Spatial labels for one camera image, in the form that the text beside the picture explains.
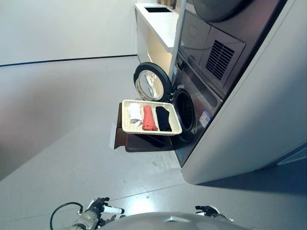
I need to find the white wicker basket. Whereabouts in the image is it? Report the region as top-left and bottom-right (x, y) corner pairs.
(121, 99), (183, 137)

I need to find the black cloth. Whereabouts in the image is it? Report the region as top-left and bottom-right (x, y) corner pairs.
(155, 106), (172, 132)

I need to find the white cloth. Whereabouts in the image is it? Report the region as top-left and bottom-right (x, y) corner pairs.
(127, 103), (142, 126)

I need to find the silver robot torso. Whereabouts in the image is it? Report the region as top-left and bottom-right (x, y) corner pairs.
(95, 212), (262, 230)

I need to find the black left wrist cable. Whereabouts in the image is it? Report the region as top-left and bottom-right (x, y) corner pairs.
(49, 202), (83, 230)

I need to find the round glass washer door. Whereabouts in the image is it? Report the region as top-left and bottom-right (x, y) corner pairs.
(133, 62), (174, 103)

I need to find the blue white energy label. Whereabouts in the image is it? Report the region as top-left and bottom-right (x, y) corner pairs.
(200, 111), (212, 126)

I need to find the dark brown stool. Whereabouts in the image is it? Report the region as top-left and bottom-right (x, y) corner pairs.
(114, 102), (177, 153)

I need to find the white counter unit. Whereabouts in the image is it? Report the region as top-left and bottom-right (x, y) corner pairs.
(134, 2), (179, 75)

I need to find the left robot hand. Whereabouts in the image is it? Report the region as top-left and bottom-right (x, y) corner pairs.
(84, 196), (125, 218)

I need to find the red cloth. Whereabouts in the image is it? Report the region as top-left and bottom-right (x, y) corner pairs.
(142, 105), (159, 132)

